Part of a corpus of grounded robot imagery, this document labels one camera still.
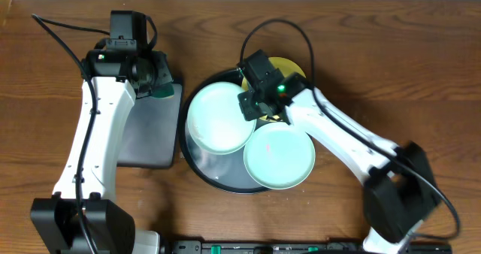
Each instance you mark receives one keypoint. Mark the round black tray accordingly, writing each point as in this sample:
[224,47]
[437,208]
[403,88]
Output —
[226,172]

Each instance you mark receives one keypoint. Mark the mint green plate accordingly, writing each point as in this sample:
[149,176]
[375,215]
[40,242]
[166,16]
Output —
[215,121]
[279,156]

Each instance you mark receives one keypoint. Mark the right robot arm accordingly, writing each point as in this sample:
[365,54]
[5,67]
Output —
[399,189]

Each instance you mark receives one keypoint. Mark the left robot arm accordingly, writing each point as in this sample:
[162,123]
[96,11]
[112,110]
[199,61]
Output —
[81,216]

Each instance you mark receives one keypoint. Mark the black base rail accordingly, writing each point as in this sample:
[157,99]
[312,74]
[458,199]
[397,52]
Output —
[282,247]

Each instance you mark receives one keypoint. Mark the yellow plate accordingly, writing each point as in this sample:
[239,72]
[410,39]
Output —
[287,67]

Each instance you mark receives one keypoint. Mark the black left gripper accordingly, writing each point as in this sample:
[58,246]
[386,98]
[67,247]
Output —
[161,60]

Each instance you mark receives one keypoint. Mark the green yellow sponge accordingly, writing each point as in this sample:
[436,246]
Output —
[163,91]

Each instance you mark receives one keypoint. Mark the black rectangular sponge tray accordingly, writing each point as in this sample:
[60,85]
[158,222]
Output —
[150,133]

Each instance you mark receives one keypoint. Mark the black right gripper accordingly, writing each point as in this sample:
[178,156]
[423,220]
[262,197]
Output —
[247,110]

